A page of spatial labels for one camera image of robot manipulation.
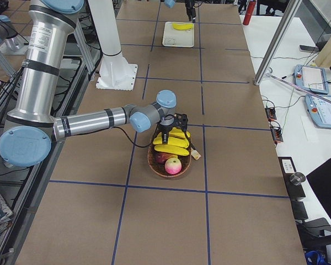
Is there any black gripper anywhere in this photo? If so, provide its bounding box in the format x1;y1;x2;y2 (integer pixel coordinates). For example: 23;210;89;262
158;115;175;144
185;0;196;23

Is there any yellow banana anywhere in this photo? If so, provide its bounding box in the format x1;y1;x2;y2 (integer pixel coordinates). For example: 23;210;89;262
152;136;189;149
154;144;190;156
169;128;191;139
172;22;194;30

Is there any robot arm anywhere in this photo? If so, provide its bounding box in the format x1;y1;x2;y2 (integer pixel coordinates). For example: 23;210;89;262
164;0;196;23
0;1;177;167

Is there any brown wicker basket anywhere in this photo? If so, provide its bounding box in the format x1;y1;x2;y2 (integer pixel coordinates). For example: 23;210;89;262
147;127;194;178

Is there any paper basket tag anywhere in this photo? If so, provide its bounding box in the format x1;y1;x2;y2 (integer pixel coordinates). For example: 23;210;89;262
191;150;201;160

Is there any red yellow apple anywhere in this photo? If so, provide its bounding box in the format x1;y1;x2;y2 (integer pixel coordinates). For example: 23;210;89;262
154;152;178;165

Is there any white bear tray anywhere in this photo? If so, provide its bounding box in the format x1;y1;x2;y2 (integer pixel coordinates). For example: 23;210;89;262
162;22;195;47

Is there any pink white apple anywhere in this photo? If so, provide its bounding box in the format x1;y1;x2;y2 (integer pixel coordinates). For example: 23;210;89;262
164;158;182;175

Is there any red bottle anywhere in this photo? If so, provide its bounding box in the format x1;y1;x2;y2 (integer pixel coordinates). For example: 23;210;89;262
243;0;257;25

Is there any long silver reach stick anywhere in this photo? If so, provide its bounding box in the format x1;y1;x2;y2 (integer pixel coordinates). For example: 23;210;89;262
266;67;331;109

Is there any far blue teach pendant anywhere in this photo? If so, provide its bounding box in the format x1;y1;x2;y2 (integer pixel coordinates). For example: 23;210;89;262
294;65;329;95

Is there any blue teach pendant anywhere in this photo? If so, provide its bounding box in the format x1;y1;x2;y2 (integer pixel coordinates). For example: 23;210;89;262
305;95;331;129
294;65;329;95

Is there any steel cup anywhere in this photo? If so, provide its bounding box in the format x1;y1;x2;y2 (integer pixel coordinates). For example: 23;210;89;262
289;172;306;186

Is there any near blue teach pendant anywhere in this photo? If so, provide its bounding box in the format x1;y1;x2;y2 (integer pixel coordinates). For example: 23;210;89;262
305;95;331;129

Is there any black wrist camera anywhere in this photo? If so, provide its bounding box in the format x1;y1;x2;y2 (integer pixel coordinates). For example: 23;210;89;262
174;113;188;131

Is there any white camera pillar with base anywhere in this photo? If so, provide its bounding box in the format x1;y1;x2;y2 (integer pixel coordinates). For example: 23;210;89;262
88;0;138;91

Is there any aluminium frame post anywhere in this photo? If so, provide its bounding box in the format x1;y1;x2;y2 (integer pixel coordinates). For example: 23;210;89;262
253;0;302;86

